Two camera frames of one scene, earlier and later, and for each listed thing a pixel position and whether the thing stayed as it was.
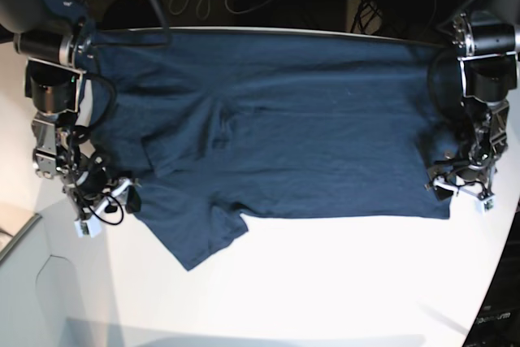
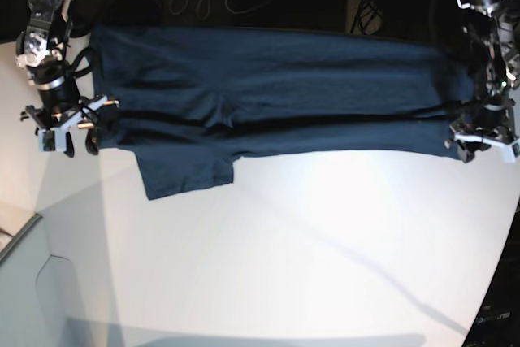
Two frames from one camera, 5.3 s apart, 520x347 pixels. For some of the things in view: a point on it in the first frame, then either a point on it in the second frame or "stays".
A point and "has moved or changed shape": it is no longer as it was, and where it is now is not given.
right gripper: (448, 180) → (491, 123)
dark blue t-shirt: (206, 127) has moved or changed shape
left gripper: (88, 191) → (51, 122)
